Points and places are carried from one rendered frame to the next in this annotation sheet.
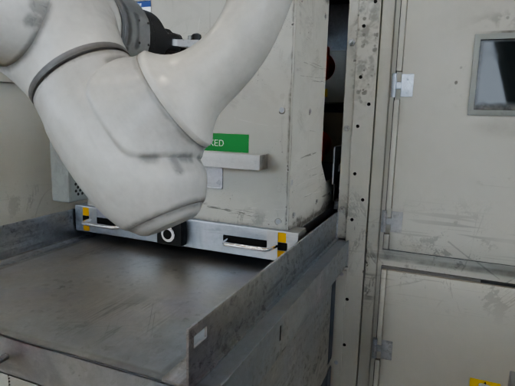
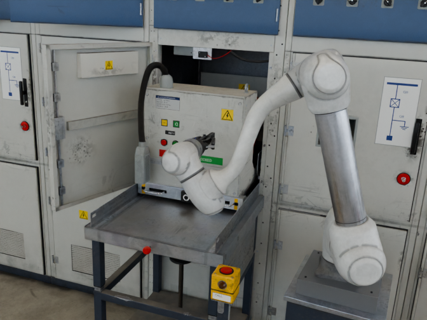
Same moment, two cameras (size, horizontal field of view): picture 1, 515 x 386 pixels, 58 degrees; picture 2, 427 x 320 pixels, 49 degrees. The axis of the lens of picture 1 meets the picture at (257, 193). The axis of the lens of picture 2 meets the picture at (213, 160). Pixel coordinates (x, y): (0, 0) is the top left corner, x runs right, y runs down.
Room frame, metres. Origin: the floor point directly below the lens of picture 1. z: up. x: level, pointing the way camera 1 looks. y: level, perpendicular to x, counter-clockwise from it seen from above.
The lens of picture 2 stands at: (-1.16, 0.21, 1.73)
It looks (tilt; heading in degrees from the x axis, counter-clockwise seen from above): 17 degrees down; 356
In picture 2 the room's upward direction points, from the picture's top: 3 degrees clockwise
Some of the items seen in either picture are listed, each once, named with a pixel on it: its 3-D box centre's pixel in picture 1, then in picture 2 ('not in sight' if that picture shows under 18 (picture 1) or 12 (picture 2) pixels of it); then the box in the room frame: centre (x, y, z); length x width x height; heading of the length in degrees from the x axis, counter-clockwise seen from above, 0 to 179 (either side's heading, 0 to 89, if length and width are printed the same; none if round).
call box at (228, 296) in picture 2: not in sight; (225, 283); (0.24, 0.05, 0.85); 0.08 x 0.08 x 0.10; 67
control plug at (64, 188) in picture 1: (73, 158); (142, 164); (0.96, 0.39, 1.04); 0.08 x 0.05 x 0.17; 157
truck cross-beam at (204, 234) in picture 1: (181, 228); (190, 193); (0.96, 0.16, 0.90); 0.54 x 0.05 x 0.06; 67
